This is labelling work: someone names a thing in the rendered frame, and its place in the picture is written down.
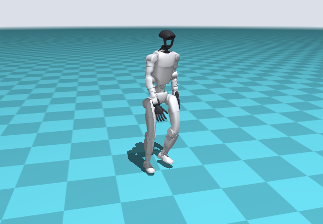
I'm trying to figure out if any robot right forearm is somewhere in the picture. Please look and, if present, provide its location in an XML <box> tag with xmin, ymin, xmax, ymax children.
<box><xmin>146</xmin><ymin>77</ymin><xmax>158</xmax><ymax>104</ymax></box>

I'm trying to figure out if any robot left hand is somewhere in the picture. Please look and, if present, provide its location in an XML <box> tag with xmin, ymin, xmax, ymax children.
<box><xmin>175</xmin><ymin>91</ymin><xmax>180</xmax><ymax>108</ymax></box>

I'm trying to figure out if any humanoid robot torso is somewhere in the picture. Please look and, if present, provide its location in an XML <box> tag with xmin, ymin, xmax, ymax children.
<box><xmin>151</xmin><ymin>49</ymin><xmax>176</xmax><ymax>104</ymax></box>

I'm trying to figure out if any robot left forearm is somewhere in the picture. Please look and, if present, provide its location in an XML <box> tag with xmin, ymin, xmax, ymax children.
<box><xmin>171</xmin><ymin>76</ymin><xmax>179</xmax><ymax>96</ymax></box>

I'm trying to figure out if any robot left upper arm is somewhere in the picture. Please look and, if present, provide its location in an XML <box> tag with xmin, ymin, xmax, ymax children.
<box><xmin>171</xmin><ymin>52</ymin><xmax>180</xmax><ymax>78</ymax></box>

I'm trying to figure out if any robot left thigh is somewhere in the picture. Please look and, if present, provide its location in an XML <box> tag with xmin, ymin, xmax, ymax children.
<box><xmin>165</xmin><ymin>94</ymin><xmax>180</xmax><ymax>137</ymax></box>

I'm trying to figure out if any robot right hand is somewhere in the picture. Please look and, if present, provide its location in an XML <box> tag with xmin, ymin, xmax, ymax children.
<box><xmin>153</xmin><ymin>98</ymin><xmax>168</xmax><ymax>122</ymax></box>

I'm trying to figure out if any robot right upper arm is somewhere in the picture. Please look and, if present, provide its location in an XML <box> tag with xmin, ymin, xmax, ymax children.
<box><xmin>145</xmin><ymin>53</ymin><xmax>158</xmax><ymax>84</ymax></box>

